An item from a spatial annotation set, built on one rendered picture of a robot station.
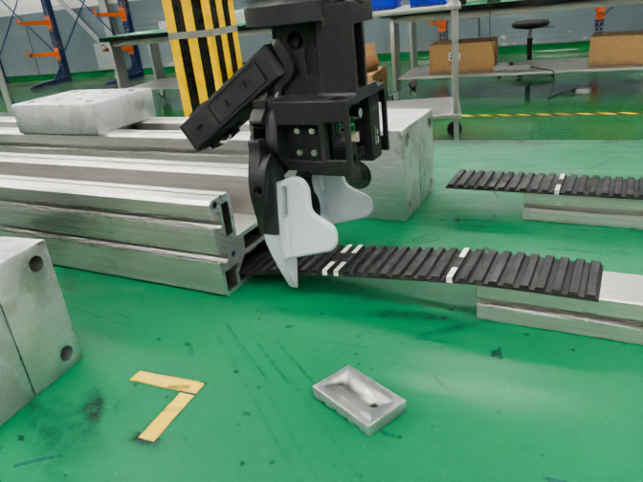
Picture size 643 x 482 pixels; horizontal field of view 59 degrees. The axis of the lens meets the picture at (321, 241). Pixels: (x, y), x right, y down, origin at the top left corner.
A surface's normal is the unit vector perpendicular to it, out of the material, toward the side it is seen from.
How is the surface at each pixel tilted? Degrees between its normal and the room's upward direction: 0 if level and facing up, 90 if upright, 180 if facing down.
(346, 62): 90
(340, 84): 90
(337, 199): 99
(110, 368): 0
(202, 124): 89
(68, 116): 90
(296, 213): 80
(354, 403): 0
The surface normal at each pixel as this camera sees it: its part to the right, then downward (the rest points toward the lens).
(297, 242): -0.47, 0.25
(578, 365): -0.10, -0.91
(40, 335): 0.93, 0.06
